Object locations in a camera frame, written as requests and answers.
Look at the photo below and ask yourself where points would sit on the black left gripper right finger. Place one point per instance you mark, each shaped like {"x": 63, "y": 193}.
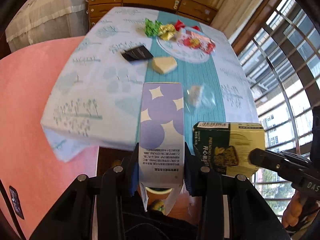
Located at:
{"x": 231, "y": 207}

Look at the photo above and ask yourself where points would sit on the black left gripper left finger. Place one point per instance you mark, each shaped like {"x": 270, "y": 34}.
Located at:
{"x": 89, "y": 198}

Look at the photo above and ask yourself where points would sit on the purple white carton box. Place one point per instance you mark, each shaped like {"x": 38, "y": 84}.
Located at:
{"x": 161, "y": 140}

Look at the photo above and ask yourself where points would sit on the person's right hand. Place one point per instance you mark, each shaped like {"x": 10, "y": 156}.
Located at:
{"x": 294, "y": 210}

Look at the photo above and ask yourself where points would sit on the smartphone on blanket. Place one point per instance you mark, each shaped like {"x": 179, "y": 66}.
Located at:
{"x": 16, "y": 202}

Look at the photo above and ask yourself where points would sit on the pink blanket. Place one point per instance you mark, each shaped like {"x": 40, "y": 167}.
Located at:
{"x": 28, "y": 163}

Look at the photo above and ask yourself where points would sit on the patterned bed sheet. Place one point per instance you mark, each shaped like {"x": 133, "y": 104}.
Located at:
{"x": 96, "y": 98}

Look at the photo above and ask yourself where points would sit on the metal window bars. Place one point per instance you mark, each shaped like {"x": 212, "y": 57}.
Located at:
{"x": 281, "y": 63}

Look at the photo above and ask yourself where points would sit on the clear plastic wrapper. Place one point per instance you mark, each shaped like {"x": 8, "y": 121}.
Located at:
{"x": 199, "y": 97}

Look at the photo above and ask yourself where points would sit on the pink milk carton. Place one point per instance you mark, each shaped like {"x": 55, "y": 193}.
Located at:
{"x": 194, "y": 40}

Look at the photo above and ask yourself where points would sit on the cream folded paper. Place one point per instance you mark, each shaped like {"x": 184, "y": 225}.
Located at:
{"x": 163, "y": 65}

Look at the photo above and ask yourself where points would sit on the black flat packet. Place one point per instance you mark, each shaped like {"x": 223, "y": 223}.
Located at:
{"x": 139, "y": 53}

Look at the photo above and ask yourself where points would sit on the red paper envelope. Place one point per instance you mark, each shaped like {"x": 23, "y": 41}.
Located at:
{"x": 178, "y": 25}

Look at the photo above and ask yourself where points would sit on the yellow crumpled paper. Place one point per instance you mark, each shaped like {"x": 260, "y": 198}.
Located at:
{"x": 166, "y": 32}

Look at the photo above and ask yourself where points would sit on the green crumpled paper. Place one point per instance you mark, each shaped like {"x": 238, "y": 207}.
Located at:
{"x": 152, "y": 28}

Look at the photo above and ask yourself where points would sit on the lace covered furniture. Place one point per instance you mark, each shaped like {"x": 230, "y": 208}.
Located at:
{"x": 43, "y": 20}

